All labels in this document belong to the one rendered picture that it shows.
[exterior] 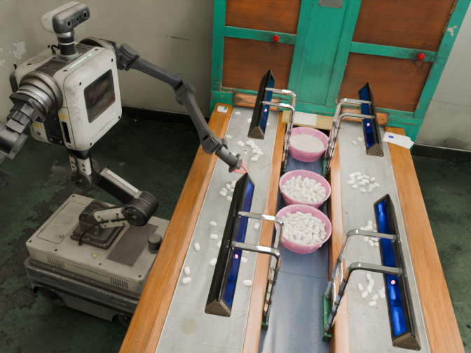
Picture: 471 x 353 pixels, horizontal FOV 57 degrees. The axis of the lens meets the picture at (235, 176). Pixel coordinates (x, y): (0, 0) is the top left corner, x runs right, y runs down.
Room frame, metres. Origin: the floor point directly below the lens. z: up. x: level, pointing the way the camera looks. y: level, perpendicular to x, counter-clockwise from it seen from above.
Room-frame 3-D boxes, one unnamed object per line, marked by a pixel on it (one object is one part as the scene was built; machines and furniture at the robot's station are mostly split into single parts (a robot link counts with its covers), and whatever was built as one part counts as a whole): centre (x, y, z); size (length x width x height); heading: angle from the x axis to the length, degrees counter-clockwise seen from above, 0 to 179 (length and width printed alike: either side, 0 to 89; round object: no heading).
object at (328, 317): (1.00, -0.49, 0.90); 0.20 x 0.19 x 0.45; 174
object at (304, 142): (2.16, -0.41, 0.71); 0.22 x 0.22 x 0.06
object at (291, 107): (2.00, -0.19, 0.90); 0.20 x 0.19 x 0.45; 174
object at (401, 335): (0.99, -0.57, 1.08); 0.62 x 0.08 x 0.07; 174
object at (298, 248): (1.44, -0.33, 0.72); 0.27 x 0.27 x 0.10
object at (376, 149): (1.96, -0.67, 1.08); 0.62 x 0.08 x 0.07; 174
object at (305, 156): (2.16, -0.41, 0.72); 0.27 x 0.27 x 0.10
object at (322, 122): (2.37, -0.43, 0.77); 0.33 x 0.15 x 0.01; 84
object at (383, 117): (2.39, -0.77, 0.83); 0.30 x 0.06 x 0.07; 84
